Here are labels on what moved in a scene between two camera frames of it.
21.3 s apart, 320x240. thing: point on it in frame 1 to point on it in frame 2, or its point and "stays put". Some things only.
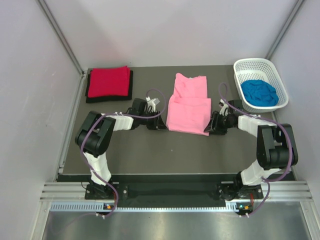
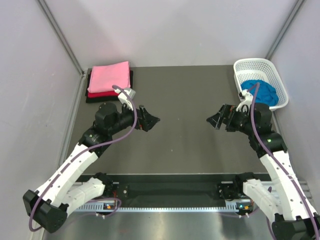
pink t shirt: [189, 109] to [103, 78]
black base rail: [172, 189] stays put
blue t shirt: [259, 93] stays put
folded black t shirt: [94, 99] stays put
